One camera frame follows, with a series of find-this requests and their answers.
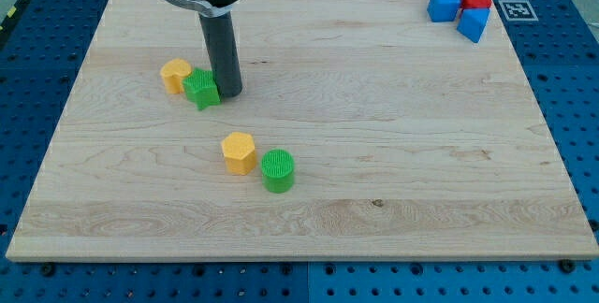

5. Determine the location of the red round block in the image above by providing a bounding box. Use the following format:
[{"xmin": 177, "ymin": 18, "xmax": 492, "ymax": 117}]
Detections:
[{"xmin": 461, "ymin": 0, "xmax": 492, "ymax": 9}]

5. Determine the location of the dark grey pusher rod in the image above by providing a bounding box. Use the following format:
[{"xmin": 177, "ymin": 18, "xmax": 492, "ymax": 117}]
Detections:
[{"xmin": 199, "ymin": 13, "xmax": 242, "ymax": 98}]

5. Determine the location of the white fiducial marker tag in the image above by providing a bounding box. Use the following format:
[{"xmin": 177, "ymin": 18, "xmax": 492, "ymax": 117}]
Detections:
[{"xmin": 499, "ymin": 0, "xmax": 538, "ymax": 22}]

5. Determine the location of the blue cube block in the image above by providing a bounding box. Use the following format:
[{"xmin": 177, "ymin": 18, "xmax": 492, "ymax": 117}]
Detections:
[{"xmin": 427, "ymin": 0, "xmax": 461, "ymax": 22}]

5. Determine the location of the green cylinder block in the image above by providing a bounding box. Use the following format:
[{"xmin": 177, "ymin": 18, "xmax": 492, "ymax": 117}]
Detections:
[{"xmin": 260, "ymin": 149, "xmax": 295, "ymax": 194}]

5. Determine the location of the blue angular block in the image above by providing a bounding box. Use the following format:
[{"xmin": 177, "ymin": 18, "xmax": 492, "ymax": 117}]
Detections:
[{"xmin": 457, "ymin": 8, "xmax": 490, "ymax": 43}]

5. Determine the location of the green star block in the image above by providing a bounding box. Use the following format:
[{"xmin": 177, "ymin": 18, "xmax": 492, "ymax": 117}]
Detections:
[{"xmin": 183, "ymin": 67, "xmax": 221, "ymax": 110}]

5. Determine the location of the wooden board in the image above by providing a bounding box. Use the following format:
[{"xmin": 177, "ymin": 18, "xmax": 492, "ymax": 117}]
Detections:
[{"xmin": 7, "ymin": 0, "xmax": 598, "ymax": 263}]

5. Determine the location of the yellow hexagon block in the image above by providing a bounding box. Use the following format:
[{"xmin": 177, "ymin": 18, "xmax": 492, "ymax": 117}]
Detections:
[{"xmin": 221, "ymin": 132, "xmax": 257, "ymax": 175}]

